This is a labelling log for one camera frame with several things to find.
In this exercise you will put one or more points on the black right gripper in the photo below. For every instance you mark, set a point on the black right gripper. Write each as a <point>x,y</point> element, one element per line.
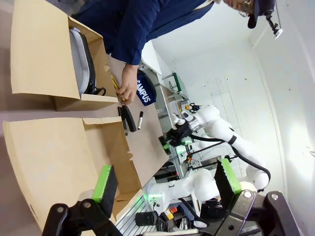
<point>179,134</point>

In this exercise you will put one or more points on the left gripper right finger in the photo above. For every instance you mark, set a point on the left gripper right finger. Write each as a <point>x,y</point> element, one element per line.
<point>225,186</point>

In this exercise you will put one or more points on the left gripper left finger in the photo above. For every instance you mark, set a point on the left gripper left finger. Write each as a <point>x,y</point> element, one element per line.
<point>108,189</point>

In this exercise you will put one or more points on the yellow utility knife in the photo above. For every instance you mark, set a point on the yellow utility knife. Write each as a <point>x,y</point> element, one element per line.
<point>114,82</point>

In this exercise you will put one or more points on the person's right forearm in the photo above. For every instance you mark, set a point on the person's right forearm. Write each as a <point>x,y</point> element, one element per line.
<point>135,56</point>

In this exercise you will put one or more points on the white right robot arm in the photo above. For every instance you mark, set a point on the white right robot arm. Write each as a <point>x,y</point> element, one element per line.
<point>211,118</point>

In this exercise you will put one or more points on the open cardboard box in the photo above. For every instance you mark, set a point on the open cardboard box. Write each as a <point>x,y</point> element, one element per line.
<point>49,159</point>

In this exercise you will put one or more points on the cardboard box holding white case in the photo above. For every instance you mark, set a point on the cardboard box holding white case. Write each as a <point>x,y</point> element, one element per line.
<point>39,49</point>

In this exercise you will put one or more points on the person's right hand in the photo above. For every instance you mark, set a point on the person's right hand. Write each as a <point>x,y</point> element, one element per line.
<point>128,88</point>

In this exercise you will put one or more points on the black marker with white label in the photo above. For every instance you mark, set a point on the black marker with white label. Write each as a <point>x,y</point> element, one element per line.
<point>139,123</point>

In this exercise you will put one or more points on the thin black pen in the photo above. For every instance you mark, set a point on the thin black pen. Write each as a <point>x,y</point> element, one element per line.
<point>125,132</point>

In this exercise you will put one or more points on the black stapler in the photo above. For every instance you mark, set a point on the black stapler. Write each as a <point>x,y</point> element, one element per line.
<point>130,120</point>

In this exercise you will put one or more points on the orange black device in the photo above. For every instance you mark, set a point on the orange black device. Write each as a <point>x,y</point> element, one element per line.
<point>194,107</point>

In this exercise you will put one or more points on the black cylinder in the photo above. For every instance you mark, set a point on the black cylinder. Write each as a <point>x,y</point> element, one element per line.
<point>145,218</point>

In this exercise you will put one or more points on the red emergency stop button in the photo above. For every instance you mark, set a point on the red emergency stop button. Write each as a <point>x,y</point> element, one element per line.
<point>173,209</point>

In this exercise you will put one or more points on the person in blue coat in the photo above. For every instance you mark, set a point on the person in blue coat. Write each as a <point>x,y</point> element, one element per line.
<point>147,14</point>

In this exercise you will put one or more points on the person's head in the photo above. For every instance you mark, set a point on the person's head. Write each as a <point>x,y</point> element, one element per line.
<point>236,5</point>

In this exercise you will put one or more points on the navy cap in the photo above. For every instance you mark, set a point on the navy cap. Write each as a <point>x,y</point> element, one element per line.
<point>261,9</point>

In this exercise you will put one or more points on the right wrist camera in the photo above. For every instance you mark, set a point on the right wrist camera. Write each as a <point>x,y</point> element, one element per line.
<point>178,120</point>

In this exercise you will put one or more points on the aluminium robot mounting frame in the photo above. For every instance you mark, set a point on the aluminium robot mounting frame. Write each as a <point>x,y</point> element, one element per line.
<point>128,216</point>

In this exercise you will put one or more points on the green metal frame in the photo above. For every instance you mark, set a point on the green metal frame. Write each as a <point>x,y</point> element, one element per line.
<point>177,82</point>

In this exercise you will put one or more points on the head-mounted camera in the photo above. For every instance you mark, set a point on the head-mounted camera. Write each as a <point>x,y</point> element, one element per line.
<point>278,33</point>

